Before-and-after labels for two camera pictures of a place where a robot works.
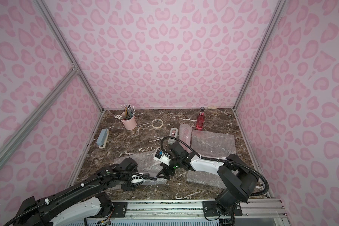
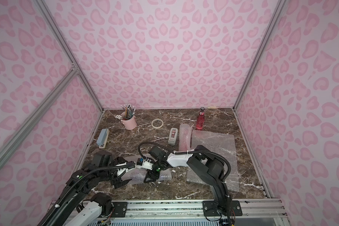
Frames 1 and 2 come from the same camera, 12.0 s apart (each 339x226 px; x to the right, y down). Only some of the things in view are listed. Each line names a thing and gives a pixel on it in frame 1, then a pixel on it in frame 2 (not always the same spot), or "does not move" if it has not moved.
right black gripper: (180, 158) → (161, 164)
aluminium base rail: (251, 209) does not move
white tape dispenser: (173, 133) does not move
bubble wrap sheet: (185, 134) does not move
